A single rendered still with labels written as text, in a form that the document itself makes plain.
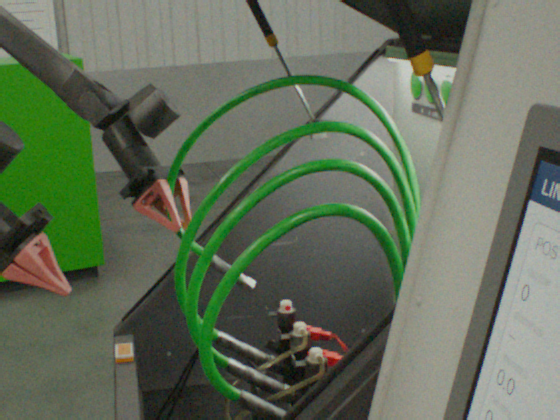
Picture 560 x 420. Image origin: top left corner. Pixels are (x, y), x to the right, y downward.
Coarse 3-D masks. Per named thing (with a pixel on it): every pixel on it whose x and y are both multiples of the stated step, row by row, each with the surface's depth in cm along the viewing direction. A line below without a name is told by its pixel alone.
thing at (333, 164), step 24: (312, 168) 84; (336, 168) 85; (360, 168) 85; (264, 192) 84; (384, 192) 86; (240, 216) 84; (216, 240) 85; (408, 240) 88; (192, 288) 86; (192, 312) 86; (192, 336) 88; (216, 360) 89; (264, 384) 90
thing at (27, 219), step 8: (0, 208) 86; (8, 208) 88; (32, 208) 87; (40, 208) 88; (0, 216) 86; (8, 216) 86; (16, 216) 88; (24, 216) 84; (32, 216) 85; (0, 224) 85; (8, 224) 86; (16, 224) 84; (24, 224) 84; (0, 232) 85; (8, 232) 84; (16, 232) 85; (0, 240) 85; (8, 240) 85; (16, 240) 87; (0, 248) 85; (8, 248) 86; (16, 248) 88
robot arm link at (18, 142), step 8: (0, 120) 87; (0, 128) 85; (8, 128) 87; (0, 136) 83; (8, 136) 85; (16, 136) 87; (0, 144) 83; (8, 144) 83; (16, 144) 85; (0, 152) 83; (8, 152) 84; (16, 152) 85; (0, 160) 84; (8, 160) 85; (0, 168) 85
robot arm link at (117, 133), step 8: (128, 112) 118; (120, 120) 118; (128, 120) 119; (112, 128) 117; (120, 128) 117; (128, 128) 118; (136, 128) 119; (104, 136) 118; (112, 136) 117; (120, 136) 117; (128, 136) 117; (136, 136) 117; (112, 144) 117; (120, 144) 116; (128, 144) 116; (144, 144) 119; (112, 152) 118; (120, 152) 116
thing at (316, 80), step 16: (272, 80) 105; (288, 80) 104; (304, 80) 104; (320, 80) 103; (336, 80) 103; (240, 96) 107; (368, 96) 103; (224, 112) 108; (384, 112) 103; (192, 144) 111; (400, 144) 103; (176, 160) 112; (176, 176) 113; (416, 192) 104; (416, 208) 105
